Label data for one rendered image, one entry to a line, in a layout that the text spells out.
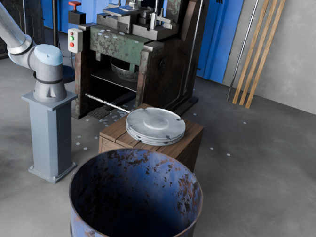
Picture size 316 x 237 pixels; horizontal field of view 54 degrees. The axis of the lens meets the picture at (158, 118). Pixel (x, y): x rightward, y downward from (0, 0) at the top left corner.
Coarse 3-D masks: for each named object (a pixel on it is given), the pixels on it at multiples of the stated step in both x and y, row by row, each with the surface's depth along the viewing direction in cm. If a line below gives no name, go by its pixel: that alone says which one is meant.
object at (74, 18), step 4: (68, 12) 193; (72, 12) 191; (76, 12) 192; (80, 12) 193; (68, 16) 194; (72, 16) 192; (76, 16) 191; (80, 16) 190; (84, 16) 193; (68, 20) 195; (72, 20) 193; (76, 20) 192; (80, 20) 191; (84, 20) 194; (76, 24) 193
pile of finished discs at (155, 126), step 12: (156, 108) 164; (132, 120) 151; (144, 120) 151; (156, 120) 153; (168, 120) 156; (180, 120) 157; (132, 132) 144; (144, 132) 143; (156, 132) 145; (168, 132) 146; (180, 132) 147; (156, 144) 141; (168, 144) 143
